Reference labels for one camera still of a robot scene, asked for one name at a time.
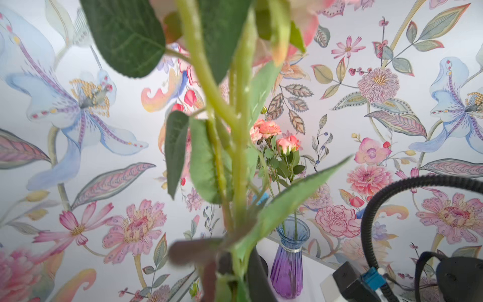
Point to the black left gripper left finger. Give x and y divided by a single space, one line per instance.
216 279

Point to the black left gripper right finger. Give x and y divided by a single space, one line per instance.
257 280

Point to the pink flower stem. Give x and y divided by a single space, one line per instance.
264 135
288 160
236 49

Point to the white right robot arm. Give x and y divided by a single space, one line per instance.
438 219

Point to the purple glass vase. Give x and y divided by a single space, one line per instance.
287 270

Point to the blue toy microphone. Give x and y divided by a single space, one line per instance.
260 201

